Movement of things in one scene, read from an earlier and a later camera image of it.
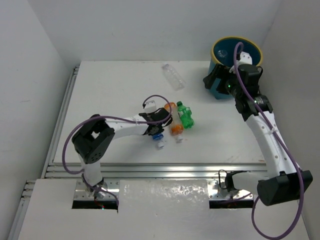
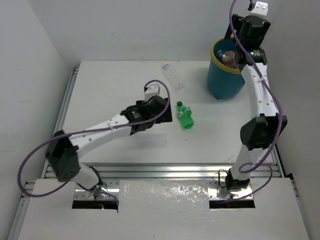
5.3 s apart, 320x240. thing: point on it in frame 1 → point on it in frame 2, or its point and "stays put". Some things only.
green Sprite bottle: [185, 114] stays put
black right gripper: [209, 79] → [237, 21]
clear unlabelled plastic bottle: [174, 77] stays put
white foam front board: [153, 209] stays put
